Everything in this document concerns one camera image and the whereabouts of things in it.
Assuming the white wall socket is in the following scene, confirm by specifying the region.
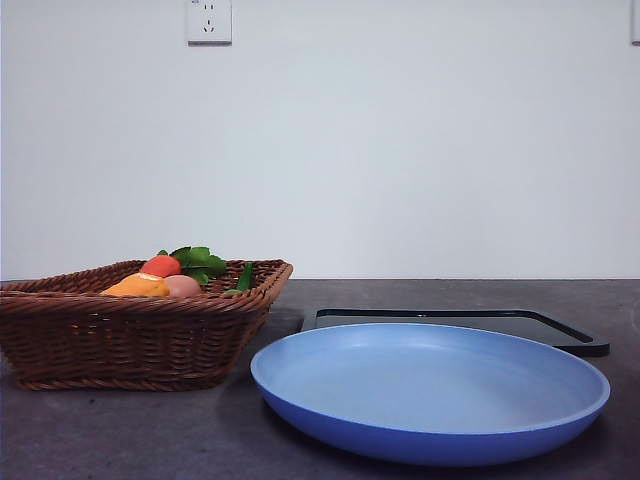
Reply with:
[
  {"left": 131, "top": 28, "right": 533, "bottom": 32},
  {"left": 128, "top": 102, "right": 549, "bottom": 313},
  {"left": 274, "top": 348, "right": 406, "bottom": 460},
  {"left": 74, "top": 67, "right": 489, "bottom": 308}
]
[{"left": 187, "top": 0, "right": 234, "bottom": 48}]

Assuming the black rectangular tray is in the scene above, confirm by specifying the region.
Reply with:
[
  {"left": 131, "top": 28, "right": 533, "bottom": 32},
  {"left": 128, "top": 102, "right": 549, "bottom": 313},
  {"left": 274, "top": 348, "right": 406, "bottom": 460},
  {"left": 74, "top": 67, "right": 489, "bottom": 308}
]
[{"left": 299, "top": 308, "right": 611, "bottom": 358}]

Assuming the orange carrot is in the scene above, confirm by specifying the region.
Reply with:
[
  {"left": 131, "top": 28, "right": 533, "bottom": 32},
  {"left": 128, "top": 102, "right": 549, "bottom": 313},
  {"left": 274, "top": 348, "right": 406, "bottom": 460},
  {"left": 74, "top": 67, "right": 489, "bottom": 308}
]
[{"left": 139, "top": 254, "right": 182, "bottom": 277}]

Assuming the yellow orange corn cob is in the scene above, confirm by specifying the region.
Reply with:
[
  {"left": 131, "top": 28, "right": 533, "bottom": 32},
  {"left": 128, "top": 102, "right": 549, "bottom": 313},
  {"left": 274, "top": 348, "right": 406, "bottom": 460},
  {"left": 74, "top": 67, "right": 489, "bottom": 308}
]
[{"left": 99, "top": 273, "right": 172, "bottom": 298}]

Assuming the green leafy vegetable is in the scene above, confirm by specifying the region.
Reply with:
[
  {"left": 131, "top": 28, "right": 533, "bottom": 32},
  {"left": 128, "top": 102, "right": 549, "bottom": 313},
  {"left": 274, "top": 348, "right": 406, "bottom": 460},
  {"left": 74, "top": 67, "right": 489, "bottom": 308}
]
[{"left": 156, "top": 245, "right": 229, "bottom": 286}]

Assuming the brown egg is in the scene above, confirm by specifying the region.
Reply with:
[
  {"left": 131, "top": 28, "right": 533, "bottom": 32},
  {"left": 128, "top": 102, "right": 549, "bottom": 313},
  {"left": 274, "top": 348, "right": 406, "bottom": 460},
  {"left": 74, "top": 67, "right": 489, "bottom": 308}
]
[{"left": 163, "top": 274, "right": 203, "bottom": 298}]

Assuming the blue round plate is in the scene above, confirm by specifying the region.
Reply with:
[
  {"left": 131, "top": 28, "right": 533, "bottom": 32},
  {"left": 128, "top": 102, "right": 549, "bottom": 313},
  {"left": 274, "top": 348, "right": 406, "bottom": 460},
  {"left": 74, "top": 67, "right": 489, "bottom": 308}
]
[{"left": 250, "top": 322, "right": 612, "bottom": 468}]

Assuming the brown wicker basket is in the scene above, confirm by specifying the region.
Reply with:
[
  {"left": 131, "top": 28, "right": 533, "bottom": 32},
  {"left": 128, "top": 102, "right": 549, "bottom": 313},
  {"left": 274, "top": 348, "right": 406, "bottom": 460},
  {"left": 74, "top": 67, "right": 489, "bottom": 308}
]
[{"left": 0, "top": 258, "right": 295, "bottom": 392}]

